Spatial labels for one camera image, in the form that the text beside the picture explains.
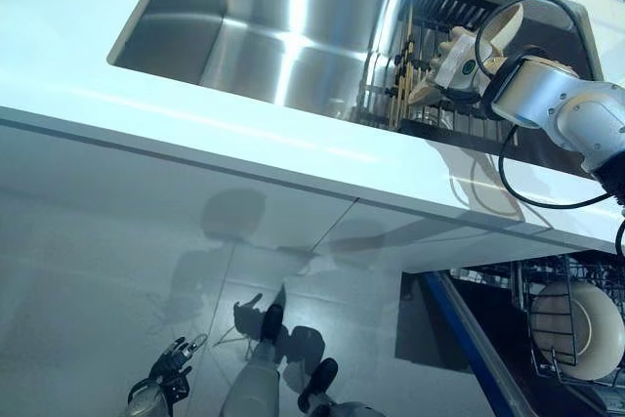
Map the wire dishwasher rack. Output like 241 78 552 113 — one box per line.
448 255 625 389

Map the wide white cabinet door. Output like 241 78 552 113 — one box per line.
0 118 360 301

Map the black right robot foot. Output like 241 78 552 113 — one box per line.
296 356 340 414

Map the black dishwasher door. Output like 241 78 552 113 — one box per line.
422 270 625 417

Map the beige round plate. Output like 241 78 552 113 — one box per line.
409 0 526 108
529 279 622 382

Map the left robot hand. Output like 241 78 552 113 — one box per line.
148 332 209 392

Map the stainless steel kitchen sink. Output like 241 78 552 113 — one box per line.
105 0 606 167

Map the black wood-sided sink drying rack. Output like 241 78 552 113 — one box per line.
351 0 590 164

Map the black left robot foot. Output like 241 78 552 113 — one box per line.
260 303 286 346

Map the narrow white cabinet door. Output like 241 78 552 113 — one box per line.
312 199 567 313

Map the black robot foot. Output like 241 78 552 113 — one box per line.
260 303 286 346
296 356 340 414

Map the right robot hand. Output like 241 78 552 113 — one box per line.
424 25 505 104

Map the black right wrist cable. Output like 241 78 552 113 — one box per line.
474 0 625 258

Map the silver right robot leg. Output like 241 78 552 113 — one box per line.
312 399 390 417

